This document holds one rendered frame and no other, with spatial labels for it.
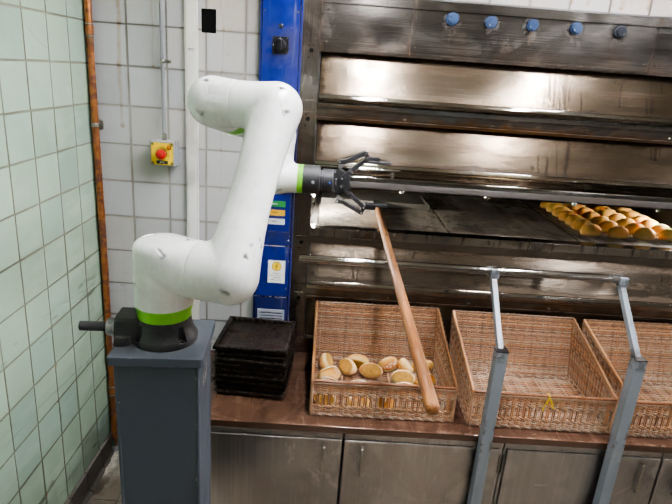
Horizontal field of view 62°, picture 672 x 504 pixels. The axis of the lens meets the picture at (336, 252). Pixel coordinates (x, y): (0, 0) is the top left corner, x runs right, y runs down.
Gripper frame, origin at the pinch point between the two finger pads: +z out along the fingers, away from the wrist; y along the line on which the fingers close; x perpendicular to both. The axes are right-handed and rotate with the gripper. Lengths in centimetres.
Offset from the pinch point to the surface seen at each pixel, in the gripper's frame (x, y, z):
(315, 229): -55, 32, -23
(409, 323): 41, 29, 6
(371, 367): -34, 85, 5
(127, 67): -54, -29, -100
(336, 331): -49, 76, -11
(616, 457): 4, 93, 93
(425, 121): -56, -16, 19
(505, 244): -55, 33, 60
